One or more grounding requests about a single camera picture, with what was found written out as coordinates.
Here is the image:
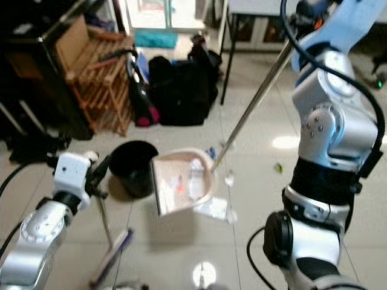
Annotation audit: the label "pink broom purple bristles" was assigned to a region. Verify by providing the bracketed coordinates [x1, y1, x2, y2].
[85, 151, 134, 288]

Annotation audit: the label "beige dustpan metal handle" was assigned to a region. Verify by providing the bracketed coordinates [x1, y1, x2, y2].
[153, 41, 294, 217]

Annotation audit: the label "teal floor mat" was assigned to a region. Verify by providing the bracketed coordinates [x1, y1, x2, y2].
[134, 30, 179, 49]

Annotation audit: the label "black plastic bucket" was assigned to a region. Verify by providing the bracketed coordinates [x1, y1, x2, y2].
[109, 141, 161, 199]

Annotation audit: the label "black appliance with label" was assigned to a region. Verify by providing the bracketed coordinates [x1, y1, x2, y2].
[6, 6, 62, 43]

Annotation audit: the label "black magenta vacuum cleaner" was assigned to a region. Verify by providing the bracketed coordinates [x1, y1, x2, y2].
[126, 48, 161, 127]

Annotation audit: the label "brown wooden rack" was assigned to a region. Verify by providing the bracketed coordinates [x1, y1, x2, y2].
[67, 27, 137, 137]

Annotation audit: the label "black device green light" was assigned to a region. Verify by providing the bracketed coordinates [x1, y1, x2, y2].
[363, 57, 387, 91]

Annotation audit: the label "white crumpled wrapper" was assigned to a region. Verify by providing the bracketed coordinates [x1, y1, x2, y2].
[190, 160, 210, 200]

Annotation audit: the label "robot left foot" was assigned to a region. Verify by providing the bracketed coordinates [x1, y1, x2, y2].
[109, 281, 147, 290]

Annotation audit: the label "small black bag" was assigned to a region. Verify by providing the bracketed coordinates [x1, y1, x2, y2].
[187, 35, 221, 68]

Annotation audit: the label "large black bag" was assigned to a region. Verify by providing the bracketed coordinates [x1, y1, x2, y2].
[148, 56, 218, 126]

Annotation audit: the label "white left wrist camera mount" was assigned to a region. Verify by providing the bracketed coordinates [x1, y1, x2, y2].
[53, 152, 93, 209]

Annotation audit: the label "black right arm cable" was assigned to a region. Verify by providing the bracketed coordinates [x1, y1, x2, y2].
[247, 0, 385, 290]

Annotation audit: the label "glass door white frame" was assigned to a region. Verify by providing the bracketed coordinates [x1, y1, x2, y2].
[118, 0, 227, 32]

